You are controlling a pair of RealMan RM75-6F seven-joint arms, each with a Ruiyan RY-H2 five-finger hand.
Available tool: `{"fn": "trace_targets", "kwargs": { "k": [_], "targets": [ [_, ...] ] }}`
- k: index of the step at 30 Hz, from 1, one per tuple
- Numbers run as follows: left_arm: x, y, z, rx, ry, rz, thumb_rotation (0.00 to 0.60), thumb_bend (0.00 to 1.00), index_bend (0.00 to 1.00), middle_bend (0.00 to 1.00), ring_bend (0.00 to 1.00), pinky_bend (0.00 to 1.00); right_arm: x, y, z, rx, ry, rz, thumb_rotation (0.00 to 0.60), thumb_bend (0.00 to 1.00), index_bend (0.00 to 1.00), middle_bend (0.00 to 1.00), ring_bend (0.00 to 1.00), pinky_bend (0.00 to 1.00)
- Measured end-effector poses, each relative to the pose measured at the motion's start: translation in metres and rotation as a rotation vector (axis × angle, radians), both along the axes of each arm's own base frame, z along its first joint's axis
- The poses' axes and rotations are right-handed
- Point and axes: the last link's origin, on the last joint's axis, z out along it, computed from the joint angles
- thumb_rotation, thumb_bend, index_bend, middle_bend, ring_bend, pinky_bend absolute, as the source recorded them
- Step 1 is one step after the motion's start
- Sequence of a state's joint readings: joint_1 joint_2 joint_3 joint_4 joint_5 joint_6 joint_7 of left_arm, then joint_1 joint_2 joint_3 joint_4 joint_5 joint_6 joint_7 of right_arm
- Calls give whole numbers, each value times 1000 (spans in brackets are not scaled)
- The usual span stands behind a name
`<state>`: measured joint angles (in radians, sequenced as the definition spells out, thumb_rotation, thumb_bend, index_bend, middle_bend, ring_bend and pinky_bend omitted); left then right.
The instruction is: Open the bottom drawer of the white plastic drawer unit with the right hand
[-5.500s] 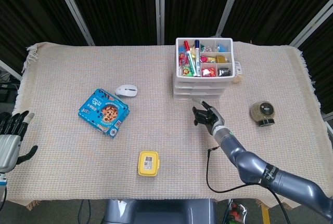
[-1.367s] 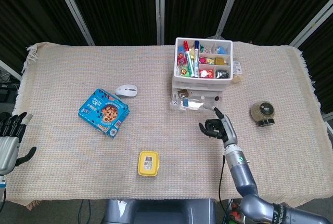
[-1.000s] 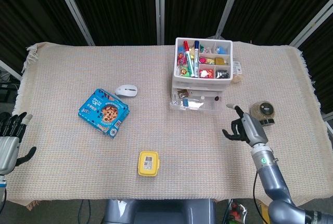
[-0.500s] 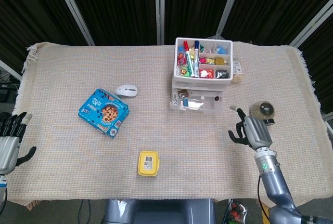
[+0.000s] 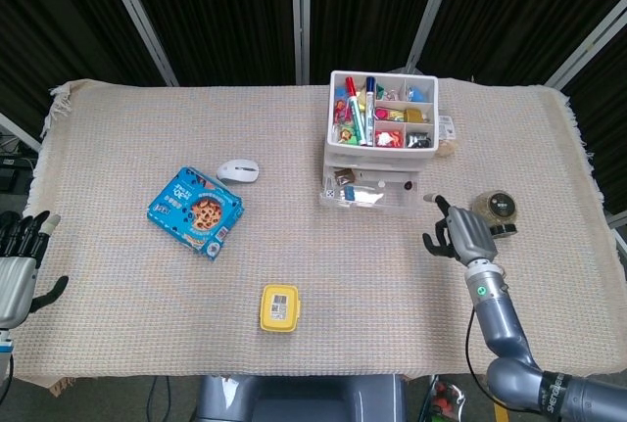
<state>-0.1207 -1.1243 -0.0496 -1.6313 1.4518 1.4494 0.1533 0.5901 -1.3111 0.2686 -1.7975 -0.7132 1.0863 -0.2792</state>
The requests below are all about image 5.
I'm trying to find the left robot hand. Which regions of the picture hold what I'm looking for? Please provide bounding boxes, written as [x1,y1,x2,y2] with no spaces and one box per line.
[0,210,71,331]

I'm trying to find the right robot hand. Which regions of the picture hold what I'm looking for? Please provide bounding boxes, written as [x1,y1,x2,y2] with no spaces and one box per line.
[421,193,500,267]

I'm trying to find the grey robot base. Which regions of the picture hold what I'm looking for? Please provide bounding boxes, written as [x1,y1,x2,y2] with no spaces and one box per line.
[195,375,408,422]

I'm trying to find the white plastic drawer organizer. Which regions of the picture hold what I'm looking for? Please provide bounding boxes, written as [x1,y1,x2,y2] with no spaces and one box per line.
[321,70,440,183]

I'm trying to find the blue cookie box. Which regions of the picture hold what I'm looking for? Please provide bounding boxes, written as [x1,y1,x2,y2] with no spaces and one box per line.
[146,165,245,261]

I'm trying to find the beige snack bag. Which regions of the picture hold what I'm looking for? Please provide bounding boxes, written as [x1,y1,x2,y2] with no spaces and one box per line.
[437,116,460,158]

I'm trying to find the beige woven tablecloth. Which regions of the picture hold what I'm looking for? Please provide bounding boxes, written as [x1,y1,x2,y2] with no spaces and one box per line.
[24,77,611,394]

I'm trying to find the blue-capped marker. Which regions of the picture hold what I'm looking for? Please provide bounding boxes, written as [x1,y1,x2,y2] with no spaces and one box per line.
[364,75,379,147]

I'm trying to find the red-capped marker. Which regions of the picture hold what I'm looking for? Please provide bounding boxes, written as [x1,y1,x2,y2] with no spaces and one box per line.
[344,76,368,147]

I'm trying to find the yellow-lid green container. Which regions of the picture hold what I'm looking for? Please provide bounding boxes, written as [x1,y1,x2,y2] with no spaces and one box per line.
[259,283,302,333]

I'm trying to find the white computer mouse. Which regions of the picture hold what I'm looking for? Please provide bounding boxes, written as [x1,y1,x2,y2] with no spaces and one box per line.
[216,159,260,185]

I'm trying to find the black pleated screen curtain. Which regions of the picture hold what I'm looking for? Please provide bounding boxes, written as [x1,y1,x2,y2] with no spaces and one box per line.
[0,0,627,217]

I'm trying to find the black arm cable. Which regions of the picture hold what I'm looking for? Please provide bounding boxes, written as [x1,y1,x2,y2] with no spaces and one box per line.
[464,305,497,402]

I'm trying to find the grey screen frame post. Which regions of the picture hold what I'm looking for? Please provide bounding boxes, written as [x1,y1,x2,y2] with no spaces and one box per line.
[405,0,461,71]
[544,0,627,91]
[291,0,312,85]
[0,112,43,152]
[96,0,180,87]

